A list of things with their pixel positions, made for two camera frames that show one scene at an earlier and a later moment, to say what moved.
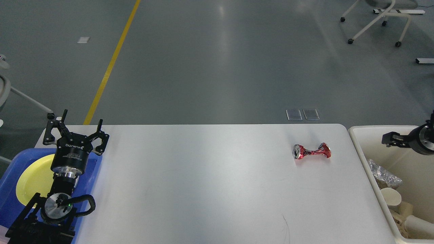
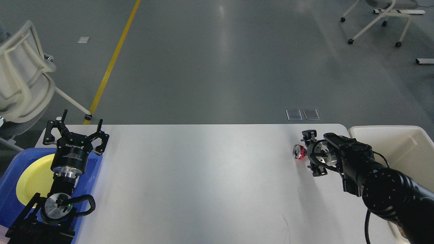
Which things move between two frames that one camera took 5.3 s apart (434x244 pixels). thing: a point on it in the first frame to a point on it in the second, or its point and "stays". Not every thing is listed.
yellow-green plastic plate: [38, 178] stays
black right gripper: [421, 139] to [319, 151]
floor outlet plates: [295, 114] stays
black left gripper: [72, 149] stays
